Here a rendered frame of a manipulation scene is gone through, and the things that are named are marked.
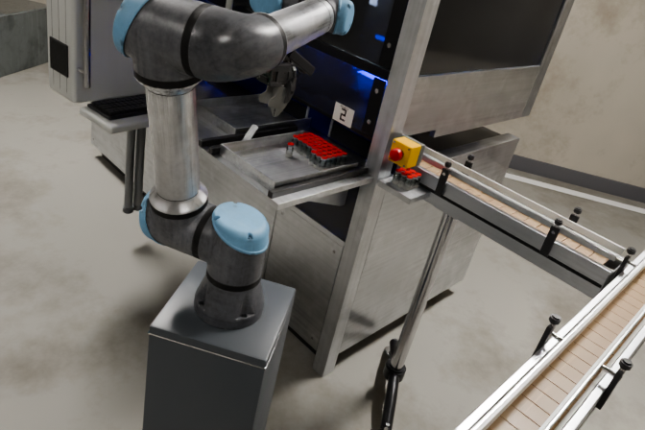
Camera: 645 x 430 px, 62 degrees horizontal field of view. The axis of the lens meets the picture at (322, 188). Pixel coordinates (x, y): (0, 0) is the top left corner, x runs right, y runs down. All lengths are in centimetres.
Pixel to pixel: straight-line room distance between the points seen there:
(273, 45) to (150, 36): 19
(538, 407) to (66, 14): 179
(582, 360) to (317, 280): 110
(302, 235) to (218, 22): 129
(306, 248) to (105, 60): 100
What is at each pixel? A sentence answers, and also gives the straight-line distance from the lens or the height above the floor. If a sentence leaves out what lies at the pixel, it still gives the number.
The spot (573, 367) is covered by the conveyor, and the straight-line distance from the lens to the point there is 116.
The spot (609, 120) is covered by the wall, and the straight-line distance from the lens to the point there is 484.
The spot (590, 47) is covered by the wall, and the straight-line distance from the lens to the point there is 465.
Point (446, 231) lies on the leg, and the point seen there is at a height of 76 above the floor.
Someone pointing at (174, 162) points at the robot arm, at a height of 113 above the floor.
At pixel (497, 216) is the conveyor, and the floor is 92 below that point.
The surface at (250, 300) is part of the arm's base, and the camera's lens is 115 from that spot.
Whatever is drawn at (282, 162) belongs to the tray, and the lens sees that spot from 166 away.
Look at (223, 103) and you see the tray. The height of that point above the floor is 89.
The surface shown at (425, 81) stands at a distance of 169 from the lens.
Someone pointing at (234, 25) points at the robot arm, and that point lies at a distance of 84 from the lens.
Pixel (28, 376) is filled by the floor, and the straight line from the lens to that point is 218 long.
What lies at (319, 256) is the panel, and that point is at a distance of 198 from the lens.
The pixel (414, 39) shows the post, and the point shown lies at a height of 132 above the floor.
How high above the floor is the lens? 158
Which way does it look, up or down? 27 degrees down
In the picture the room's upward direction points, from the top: 13 degrees clockwise
